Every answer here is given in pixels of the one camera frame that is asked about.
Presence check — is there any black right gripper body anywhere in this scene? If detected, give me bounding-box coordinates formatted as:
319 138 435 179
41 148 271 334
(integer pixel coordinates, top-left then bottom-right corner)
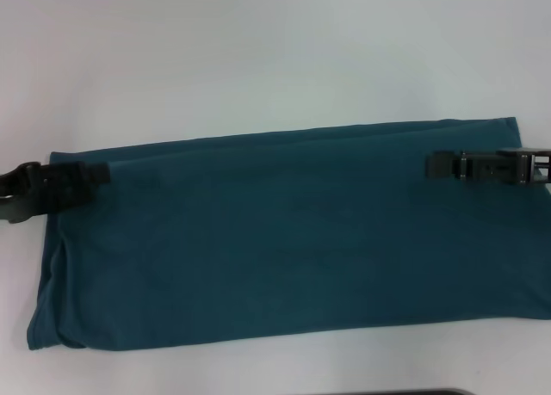
514 145 551 188

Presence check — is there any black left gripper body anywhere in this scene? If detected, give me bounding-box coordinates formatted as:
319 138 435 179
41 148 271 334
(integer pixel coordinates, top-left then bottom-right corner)
0 161 48 225

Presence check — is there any teal t-shirt with white print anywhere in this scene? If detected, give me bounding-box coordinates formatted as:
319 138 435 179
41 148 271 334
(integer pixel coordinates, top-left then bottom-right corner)
27 116 551 353

